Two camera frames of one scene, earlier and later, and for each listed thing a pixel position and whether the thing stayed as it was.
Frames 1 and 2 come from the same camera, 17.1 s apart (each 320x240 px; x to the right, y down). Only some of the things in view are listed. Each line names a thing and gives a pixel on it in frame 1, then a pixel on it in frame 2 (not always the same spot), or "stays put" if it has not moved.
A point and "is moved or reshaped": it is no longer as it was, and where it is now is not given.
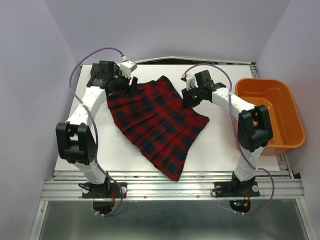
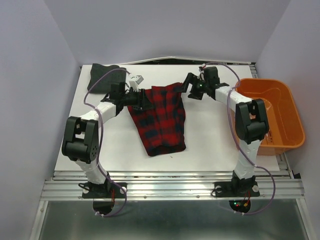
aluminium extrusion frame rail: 194,185 stays put
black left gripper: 132,90 → 143,102
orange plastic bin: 287,125 stays put
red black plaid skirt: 157,119 is moved or reshaped
